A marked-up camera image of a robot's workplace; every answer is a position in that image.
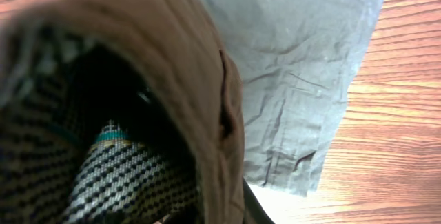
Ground grey shorts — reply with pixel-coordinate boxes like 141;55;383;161
0;0;393;224

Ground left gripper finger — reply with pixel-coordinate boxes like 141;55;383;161
243;179;274;224

